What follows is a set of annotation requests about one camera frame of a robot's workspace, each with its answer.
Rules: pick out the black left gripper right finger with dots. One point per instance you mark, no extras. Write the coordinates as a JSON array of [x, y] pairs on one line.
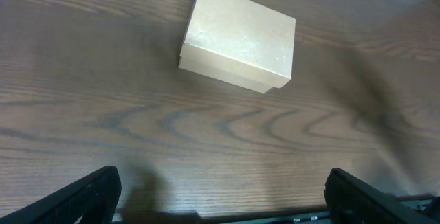
[[350, 200]]

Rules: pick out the black mounting rail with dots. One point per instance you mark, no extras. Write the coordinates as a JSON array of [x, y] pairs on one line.
[[318, 214]]

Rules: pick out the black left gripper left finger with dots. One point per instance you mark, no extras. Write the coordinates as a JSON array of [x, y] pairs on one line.
[[91, 199]]

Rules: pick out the cardboard box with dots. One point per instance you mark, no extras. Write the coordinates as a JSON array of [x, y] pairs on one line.
[[239, 42]]

